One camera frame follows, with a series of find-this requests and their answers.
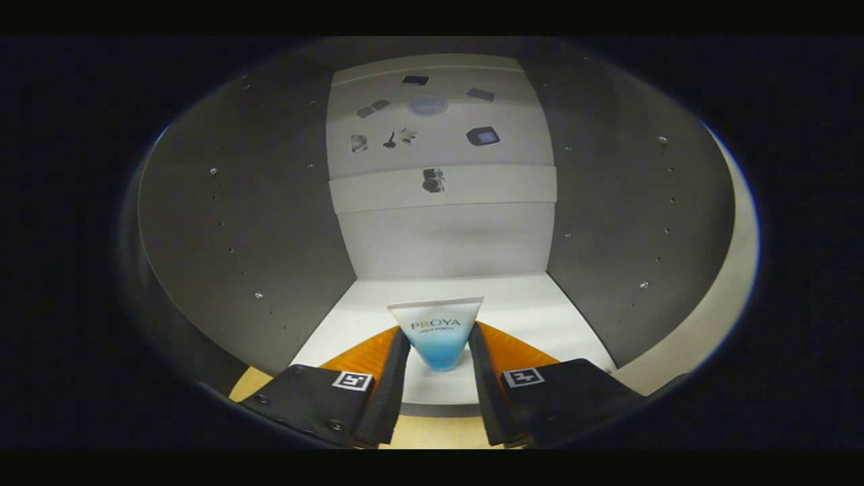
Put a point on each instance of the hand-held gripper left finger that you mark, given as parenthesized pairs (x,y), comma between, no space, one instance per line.
(391,391)

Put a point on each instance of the white and blue cosmetic tube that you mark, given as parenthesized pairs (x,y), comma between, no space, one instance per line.
(435,337)

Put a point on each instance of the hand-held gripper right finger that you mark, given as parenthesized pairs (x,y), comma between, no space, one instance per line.
(489,391)

